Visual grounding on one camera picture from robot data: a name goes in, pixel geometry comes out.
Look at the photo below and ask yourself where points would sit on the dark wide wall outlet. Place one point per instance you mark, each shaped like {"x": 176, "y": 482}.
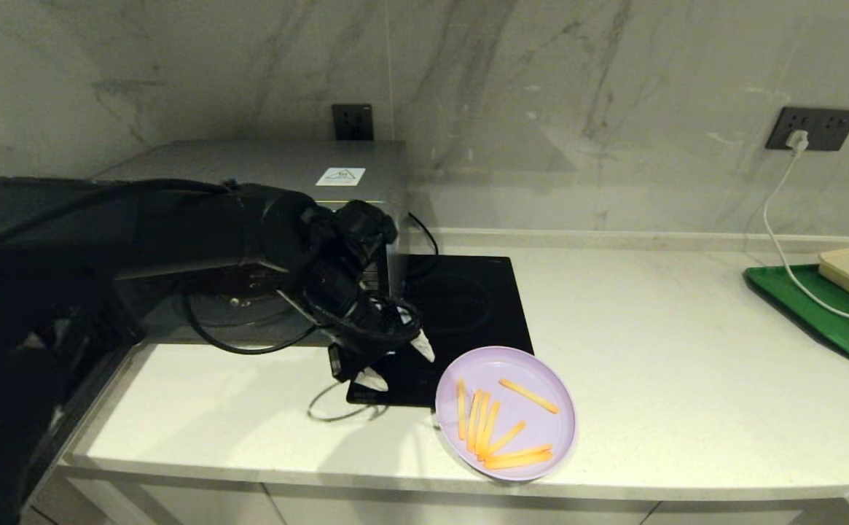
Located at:
{"x": 828, "y": 129}

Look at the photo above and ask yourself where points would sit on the dark single wall outlet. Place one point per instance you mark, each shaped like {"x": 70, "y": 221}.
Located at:
{"x": 353, "y": 122}

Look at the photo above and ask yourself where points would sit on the green plastic tray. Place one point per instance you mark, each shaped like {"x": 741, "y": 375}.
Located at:
{"x": 847, "y": 339}

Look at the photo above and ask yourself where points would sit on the lilac round plate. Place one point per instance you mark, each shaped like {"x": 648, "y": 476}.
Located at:
{"x": 526, "y": 364}

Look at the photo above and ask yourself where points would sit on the white power plug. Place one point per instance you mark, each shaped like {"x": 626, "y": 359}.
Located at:
{"x": 796, "y": 141}

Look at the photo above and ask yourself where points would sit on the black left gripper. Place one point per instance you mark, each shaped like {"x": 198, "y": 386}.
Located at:
{"x": 373, "y": 321}

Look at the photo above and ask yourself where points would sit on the black induction cooktop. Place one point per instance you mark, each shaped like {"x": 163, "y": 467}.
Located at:
{"x": 482, "y": 306}

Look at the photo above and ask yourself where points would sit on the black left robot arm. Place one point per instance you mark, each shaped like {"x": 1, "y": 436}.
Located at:
{"x": 198, "y": 226}

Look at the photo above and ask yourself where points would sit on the white warning sticker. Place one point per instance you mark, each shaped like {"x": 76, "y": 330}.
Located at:
{"x": 341, "y": 176}

